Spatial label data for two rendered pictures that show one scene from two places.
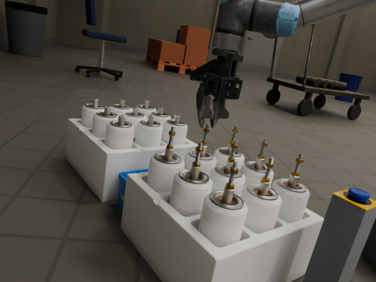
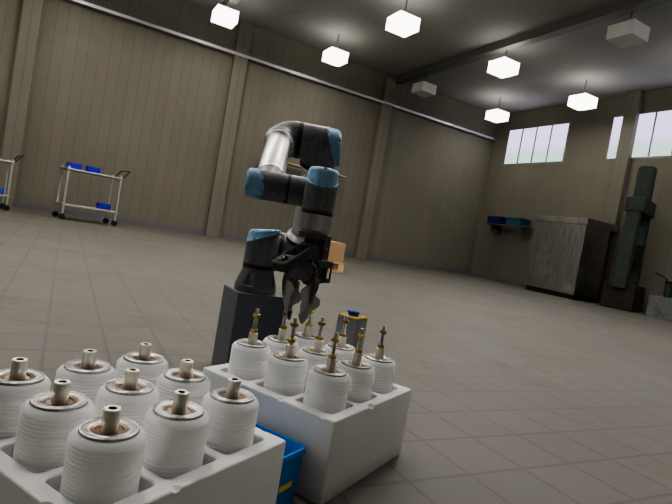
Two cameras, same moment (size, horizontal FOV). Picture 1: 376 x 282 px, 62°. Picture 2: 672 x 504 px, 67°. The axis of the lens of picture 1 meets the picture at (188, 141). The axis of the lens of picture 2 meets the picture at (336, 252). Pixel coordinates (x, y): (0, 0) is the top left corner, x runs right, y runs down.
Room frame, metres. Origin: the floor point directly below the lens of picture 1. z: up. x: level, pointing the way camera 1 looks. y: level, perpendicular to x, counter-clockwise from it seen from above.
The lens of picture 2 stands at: (1.17, 1.10, 0.56)
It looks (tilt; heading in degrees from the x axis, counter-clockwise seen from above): 2 degrees down; 252
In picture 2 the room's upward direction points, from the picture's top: 10 degrees clockwise
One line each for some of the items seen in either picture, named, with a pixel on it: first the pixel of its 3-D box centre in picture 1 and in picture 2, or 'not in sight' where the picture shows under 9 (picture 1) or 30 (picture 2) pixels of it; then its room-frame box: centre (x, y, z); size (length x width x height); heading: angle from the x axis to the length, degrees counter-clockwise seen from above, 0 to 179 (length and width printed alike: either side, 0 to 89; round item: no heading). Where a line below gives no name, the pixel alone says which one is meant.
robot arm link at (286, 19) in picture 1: (273, 19); (310, 193); (0.85, -0.16, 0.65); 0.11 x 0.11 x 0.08; 78
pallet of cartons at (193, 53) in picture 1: (175, 47); not in sight; (6.41, 0.56, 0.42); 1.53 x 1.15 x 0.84; 9
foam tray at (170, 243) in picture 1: (216, 224); (306, 412); (0.77, -0.12, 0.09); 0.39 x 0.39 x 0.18; 39
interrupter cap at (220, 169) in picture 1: (228, 171); (317, 351); (0.77, -0.12, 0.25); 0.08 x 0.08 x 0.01
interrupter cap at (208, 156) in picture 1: (201, 155); (288, 356); (0.86, -0.05, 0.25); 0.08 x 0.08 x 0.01
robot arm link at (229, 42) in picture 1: (228, 43); (314, 224); (0.85, -0.06, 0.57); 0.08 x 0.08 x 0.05
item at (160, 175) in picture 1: (163, 188); (323, 410); (0.79, 0.04, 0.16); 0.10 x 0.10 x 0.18
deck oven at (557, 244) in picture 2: not in sight; (568, 258); (-7.56, -8.28, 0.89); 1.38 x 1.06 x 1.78; 100
